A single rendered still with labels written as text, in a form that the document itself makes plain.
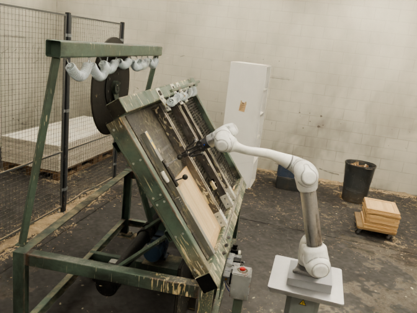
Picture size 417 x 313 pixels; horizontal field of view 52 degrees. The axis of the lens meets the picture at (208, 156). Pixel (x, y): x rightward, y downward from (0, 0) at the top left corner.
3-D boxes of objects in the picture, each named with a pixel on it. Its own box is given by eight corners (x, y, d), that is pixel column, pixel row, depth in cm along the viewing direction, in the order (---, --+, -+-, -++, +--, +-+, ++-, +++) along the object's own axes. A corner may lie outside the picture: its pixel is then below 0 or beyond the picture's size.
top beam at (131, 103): (113, 120, 255) (126, 112, 253) (105, 105, 254) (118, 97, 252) (190, 89, 467) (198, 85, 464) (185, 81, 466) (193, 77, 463)
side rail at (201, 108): (232, 181, 474) (241, 177, 472) (183, 93, 460) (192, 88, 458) (233, 179, 482) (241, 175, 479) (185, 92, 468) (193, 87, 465)
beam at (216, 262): (203, 294, 272) (218, 288, 269) (194, 278, 271) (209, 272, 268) (237, 189, 484) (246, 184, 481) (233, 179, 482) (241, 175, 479)
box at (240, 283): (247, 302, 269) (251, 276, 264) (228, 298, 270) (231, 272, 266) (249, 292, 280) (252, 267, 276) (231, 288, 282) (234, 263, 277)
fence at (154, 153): (209, 256, 293) (214, 254, 292) (139, 135, 282) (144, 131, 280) (210, 253, 298) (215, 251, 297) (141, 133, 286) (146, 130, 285)
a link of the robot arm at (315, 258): (326, 266, 294) (335, 282, 273) (303, 269, 295) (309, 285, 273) (314, 157, 278) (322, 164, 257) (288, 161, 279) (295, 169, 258)
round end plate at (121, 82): (95, 144, 326) (100, 35, 306) (88, 143, 327) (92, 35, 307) (131, 127, 403) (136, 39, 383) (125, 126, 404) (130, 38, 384)
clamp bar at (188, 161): (218, 229, 338) (246, 217, 332) (143, 95, 323) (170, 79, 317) (220, 224, 348) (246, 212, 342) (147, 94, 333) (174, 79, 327)
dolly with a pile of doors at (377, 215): (395, 243, 572) (402, 215, 562) (354, 235, 584) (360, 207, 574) (389, 226, 630) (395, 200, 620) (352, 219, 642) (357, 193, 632)
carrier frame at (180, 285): (200, 393, 291) (214, 284, 270) (12, 351, 309) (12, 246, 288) (234, 250, 501) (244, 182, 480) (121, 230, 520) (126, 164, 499)
